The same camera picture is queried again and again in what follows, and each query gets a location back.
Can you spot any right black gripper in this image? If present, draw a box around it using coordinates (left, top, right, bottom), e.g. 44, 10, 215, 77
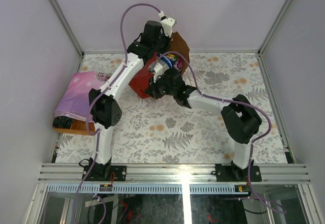
144, 74, 176, 101

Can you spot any red paper bag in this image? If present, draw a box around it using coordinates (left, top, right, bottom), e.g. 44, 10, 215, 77
129, 32, 190, 99

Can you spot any blue chips bag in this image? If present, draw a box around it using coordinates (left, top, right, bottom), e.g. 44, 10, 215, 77
157, 53, 176, 69

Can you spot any green candy bag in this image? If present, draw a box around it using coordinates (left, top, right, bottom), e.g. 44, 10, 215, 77
167, 54, 178, 59

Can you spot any purple snack packet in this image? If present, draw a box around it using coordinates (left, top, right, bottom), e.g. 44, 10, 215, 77
173, 59, 183, 72

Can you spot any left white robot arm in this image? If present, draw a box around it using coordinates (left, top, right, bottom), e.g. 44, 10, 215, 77
88, 16, 176, 181

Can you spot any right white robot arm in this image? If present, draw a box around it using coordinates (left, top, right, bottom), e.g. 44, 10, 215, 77
145, 68, 262, 181

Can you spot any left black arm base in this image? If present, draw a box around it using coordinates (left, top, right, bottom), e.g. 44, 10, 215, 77
78, 158, 127, 182

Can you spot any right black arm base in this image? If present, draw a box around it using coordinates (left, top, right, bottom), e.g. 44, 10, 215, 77
211, 162, 262, 182

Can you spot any purple frozen gift bag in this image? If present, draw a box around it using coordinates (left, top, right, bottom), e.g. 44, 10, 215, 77
54, 71, 110, 121

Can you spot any floral table cloth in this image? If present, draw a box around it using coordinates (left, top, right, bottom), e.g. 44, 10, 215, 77
54, 52, 289, 164

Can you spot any orange wooden tray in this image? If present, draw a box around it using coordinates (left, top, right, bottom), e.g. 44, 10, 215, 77
53, 120, 90, 136

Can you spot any dark packet in tray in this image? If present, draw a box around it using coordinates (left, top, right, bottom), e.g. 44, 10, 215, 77
52, 116, 74, 129

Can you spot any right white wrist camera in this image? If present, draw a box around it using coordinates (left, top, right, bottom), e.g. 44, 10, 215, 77
148, 61, 168, 78

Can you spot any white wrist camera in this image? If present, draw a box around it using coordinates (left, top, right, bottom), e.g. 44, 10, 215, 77
148, 61, 168, 78
158, 11, 177, 38

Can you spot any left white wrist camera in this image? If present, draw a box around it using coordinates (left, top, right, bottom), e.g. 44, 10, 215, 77
158, 11, 177, 38

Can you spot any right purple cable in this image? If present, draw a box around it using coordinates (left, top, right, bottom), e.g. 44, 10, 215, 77
159, 51, 287, 214

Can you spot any aluminium front rail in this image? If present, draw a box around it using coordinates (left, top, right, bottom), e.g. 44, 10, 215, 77
38, 164, 311, 194

